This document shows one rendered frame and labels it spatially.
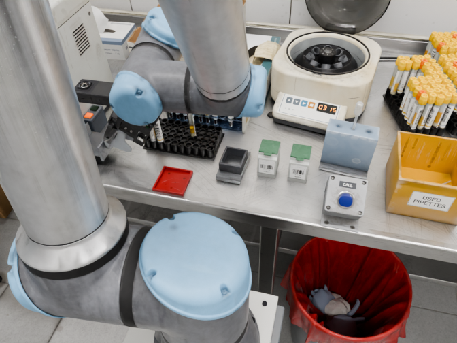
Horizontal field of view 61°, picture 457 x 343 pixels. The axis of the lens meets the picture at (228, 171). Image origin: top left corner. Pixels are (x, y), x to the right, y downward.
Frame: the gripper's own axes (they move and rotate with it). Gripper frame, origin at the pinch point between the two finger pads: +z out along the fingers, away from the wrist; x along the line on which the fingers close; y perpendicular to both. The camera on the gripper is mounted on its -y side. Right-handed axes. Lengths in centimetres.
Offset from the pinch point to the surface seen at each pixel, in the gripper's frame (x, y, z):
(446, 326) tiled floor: 21, 136, 28
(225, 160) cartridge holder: 3.2, 24.0, -10.0
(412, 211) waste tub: -2, 57, -29
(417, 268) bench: 26, 107, 14
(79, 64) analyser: 11.9, -14.0, -4.3
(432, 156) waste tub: 10, 58, -34
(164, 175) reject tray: -2.9, 14.0, -2.8
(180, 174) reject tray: -1.9, 17.0, -4.5
